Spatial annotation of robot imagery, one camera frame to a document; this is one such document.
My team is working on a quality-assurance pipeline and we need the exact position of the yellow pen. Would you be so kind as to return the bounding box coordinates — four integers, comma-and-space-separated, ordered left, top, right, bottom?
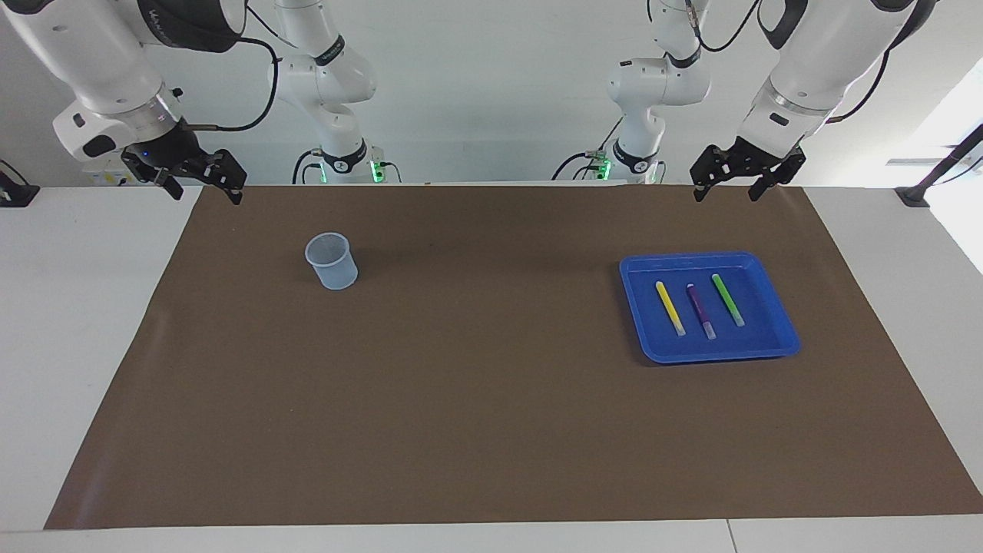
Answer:
655, 281, 687, 337

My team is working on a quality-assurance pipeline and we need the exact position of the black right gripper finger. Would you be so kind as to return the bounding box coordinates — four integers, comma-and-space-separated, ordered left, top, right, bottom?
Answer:
207, 148, 249, 206
154, 167, 187, 202

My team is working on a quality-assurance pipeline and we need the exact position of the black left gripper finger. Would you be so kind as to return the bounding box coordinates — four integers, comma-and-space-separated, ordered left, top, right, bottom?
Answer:
689, 146, 720, 204
749, 156, 807, 203

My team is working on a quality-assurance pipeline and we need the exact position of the blue plastic tray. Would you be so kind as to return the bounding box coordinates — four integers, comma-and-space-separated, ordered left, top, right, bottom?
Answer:
619, 252, 802, 365

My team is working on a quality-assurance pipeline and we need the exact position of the purple pen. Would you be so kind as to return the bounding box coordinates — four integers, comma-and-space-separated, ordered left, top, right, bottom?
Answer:
687, 283, 717, 341

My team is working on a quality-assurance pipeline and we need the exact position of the brown table mat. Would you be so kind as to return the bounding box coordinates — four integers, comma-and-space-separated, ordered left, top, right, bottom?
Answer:
44, 184, 983, 531

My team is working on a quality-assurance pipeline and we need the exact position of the black camera stand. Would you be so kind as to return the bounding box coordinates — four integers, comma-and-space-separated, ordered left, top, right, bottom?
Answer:
895, 123, 983, 208

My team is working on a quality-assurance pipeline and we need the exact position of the black right base cable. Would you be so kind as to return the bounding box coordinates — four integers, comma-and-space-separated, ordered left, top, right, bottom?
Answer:
292, 150, 325, 185

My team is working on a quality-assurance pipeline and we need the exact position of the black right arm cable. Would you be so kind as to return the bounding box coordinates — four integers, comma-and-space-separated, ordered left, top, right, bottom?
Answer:
184, 35, 280, 133

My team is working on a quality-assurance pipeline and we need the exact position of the white power box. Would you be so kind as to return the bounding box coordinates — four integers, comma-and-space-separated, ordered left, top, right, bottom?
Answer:
84, 163, 158, 187

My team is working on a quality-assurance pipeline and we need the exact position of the black table clamp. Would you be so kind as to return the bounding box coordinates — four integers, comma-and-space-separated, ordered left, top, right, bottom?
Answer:
0, 160, 41, 208

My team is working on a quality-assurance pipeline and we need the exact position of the black left base cable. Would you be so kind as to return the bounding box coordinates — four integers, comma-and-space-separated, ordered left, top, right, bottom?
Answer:
551, 115, 623, 182

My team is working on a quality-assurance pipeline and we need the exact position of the black base cable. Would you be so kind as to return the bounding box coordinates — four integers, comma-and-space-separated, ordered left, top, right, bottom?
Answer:
551, 115, 623, 182
292, 150, 325, 185

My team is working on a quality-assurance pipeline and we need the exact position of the translucent plastic cup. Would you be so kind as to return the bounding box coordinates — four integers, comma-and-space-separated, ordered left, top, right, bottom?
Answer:
305, 232, 359, 291

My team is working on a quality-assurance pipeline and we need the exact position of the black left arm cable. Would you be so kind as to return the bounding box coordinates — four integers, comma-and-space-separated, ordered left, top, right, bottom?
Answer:
826, 46, 893, 124

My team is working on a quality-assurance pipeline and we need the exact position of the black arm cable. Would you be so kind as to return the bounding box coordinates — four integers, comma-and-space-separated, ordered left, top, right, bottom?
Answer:
826, 46, 893, 124
184, 35, 280, 133

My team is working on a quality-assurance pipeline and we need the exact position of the green pen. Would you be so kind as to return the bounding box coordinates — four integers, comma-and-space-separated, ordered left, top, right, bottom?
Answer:
711, 273, 746, 328

